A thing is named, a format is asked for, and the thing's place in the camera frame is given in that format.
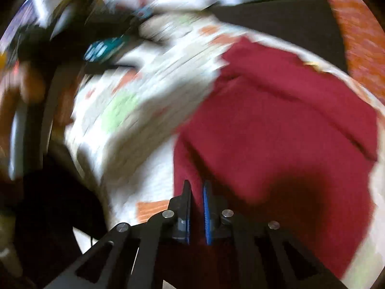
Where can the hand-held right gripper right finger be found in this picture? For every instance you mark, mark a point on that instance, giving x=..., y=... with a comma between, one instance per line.
x=207, y=216

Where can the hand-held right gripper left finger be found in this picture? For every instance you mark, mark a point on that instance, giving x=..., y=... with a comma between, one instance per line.
x=187, y=218

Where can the maroon small garment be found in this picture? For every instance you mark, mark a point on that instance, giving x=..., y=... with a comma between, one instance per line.
x=270, y=126

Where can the heart print quilt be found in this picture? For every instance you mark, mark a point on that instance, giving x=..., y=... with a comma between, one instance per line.
x=150, y=96

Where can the dark cloth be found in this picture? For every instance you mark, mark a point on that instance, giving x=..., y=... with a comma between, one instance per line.
x=54, y=210

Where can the teal box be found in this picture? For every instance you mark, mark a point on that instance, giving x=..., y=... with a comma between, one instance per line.
x=103, y=48

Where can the black mattress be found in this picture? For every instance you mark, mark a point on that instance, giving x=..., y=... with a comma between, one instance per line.
x=285, y=18

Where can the large orange floral cloth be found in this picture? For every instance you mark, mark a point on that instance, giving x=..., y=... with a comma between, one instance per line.
x=361, y=42

